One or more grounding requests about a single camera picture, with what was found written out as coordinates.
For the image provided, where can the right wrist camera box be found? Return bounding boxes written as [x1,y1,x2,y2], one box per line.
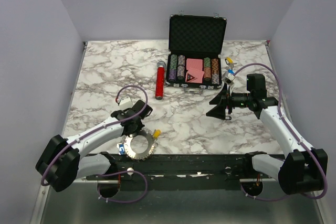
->
[222,71,235,86]

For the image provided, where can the loose pink playing cards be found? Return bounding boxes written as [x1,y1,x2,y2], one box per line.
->
[186,69,204,83]

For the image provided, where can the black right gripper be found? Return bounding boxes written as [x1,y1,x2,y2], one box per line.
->
[206,82,253,120]

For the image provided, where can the pink playing card deck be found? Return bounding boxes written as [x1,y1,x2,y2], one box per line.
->
[186,58,203,71]

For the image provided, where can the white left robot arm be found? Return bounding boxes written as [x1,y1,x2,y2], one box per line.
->
[35,100,153,192]

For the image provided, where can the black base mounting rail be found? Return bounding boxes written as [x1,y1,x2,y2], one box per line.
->
[86,154,272,191]

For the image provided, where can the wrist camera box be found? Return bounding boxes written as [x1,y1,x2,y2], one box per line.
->
[222,71,235,86]
[119,97,133,110]

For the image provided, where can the black triangular all-in button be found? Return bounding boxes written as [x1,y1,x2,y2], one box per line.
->
[186,73,196,82]

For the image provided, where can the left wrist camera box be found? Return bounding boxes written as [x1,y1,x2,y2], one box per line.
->
[119,97,133,110]

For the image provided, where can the red glitter microphone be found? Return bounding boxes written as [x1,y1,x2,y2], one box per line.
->
[155,61,166,100]

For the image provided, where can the red chip stack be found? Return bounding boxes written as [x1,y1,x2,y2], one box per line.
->
[203,67,212,81]

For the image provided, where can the orange blue lower chip stack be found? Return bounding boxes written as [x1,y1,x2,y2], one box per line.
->
[176,65,185,80]

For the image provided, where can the green blue chip stack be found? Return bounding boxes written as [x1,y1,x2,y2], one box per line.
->
[170,55,178,69]

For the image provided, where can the yellow key tag on disc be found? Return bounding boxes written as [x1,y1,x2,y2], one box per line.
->
[153,130,161,139]

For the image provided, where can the orange black chip stack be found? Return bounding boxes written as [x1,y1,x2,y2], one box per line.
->
[211,58,219,74]

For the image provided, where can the round metal keyring disc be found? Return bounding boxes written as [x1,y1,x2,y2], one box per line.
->
[123,129,155,160]

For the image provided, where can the purple chip stack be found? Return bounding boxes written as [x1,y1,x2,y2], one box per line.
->
[168,69,176,82]

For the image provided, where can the green chip stack right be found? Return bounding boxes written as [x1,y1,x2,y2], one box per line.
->
[204,57,211,68]

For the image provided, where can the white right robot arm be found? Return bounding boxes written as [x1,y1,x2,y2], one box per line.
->
[206,73,328,195]

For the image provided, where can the blue key tag on disc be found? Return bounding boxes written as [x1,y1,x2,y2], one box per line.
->
[117,143,125,155]

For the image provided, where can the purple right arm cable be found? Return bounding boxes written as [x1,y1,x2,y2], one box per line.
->
[230,63,329,202]

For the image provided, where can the black poker chip case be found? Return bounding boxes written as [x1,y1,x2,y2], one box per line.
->
[165,14,227,90]

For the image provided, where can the yellow key tag far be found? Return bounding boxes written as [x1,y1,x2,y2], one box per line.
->
[226,57,233,63]

